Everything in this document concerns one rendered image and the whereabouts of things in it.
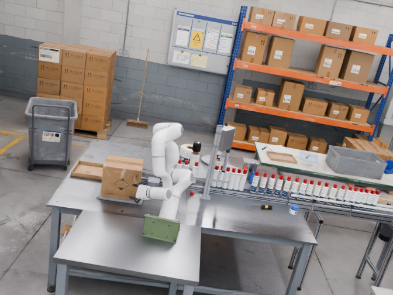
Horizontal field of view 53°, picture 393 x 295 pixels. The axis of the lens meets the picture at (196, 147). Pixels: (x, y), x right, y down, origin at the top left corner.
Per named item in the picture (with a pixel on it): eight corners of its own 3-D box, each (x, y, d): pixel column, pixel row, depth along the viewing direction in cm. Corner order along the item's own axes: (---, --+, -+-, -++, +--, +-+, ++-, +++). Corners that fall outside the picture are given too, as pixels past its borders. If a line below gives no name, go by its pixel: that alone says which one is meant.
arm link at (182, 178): (167, 201, 294) (174, 172, 304) (190, 202, 287) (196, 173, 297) (161, 194, 284) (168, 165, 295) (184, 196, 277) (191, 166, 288)
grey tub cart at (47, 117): (28, 148, 573) (30, 85, 541) (73, 151, 594) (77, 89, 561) (21, 175, 495) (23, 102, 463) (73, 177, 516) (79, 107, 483)
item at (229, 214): (276, 168, 448) (277, 167, 447) (317, 245, 307) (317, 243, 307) (92, 140, 432) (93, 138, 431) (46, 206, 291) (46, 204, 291)
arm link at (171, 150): (181, 188, 290) (162, 187, 296) (187, 179, 300) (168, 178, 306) (168, 127, 268) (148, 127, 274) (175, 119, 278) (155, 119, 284)
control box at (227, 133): (231, 148, 342) (235, 127, 336) (221, 152, 329) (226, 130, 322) (221, 144, 347) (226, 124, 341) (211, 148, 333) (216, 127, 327)
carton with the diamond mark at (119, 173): (140, 188, 337) (144, 159, 328) (137, 201, 315) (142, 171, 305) (104, 183, 333) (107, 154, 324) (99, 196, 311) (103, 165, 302)
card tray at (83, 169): (110, 168, 366) (110, 165, 365) (104, 181, 342) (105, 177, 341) (78, 164, 364) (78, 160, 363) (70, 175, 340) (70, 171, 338)
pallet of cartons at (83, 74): (111, 125, 735) (120, 50, 688) (104, 140, 659) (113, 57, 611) (46, 116, 721) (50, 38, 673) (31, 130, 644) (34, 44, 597)
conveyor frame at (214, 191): (285, 199, 372) (286, 194, 370) (287, 204, 362) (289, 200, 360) (111, 172, 359) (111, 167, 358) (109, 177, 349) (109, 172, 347)
